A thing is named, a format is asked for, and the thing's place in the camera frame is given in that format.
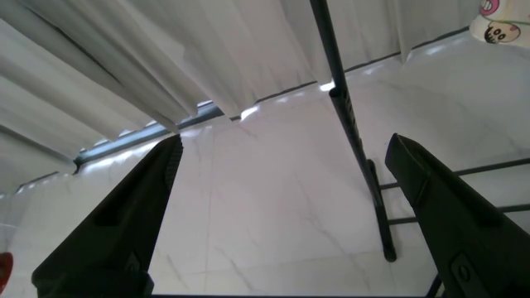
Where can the cream printed garment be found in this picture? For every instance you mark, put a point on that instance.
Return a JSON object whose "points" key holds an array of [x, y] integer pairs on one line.
{"points": [[503, 25]]}

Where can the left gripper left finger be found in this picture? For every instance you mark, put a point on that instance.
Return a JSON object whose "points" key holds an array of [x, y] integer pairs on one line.
{"points": [[112, 240]]}

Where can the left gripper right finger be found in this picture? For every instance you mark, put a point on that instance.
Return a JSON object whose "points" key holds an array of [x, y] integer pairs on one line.
{"points": [[468, 232]]}

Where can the red object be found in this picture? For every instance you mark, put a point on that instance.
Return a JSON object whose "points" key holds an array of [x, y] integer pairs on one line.
{"points": [[5, 271]]}

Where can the black clothes rack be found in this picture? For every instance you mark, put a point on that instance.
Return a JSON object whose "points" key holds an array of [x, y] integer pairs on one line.
{"points": [[348, 111]]}

